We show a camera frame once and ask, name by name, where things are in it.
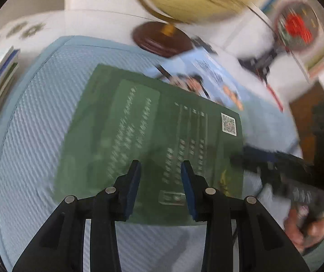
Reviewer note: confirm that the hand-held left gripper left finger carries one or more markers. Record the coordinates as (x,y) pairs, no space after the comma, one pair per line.
(132,189)

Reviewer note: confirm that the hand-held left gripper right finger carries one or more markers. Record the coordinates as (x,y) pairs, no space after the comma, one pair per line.
(189,192)

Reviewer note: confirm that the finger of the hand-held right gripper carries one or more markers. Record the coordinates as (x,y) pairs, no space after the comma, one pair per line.
(252,158)

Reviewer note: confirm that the dark green book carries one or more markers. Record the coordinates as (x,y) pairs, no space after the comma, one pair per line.
(122,119)

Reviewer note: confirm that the light blue book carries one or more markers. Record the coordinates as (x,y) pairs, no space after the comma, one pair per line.
(213,73)

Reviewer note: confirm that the bright green book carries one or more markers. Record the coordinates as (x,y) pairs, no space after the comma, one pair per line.
(7,76)

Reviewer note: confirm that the person's right hand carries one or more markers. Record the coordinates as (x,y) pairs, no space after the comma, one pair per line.
(295,229)

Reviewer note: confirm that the brown wooden cabinet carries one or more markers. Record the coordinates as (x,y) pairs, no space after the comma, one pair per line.
(303,113)

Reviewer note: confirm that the black metal book stand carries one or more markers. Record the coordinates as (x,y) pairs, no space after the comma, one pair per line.
(261,62)

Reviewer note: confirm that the light blue textured mat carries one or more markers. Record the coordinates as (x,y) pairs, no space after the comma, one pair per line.
(37,104)

